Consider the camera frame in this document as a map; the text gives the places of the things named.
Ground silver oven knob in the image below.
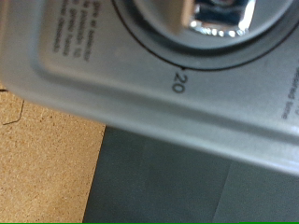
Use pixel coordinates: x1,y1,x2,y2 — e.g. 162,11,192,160
111,0,299,72

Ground silver toaster oven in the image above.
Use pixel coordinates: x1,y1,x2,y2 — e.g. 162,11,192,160
0,0,299,178

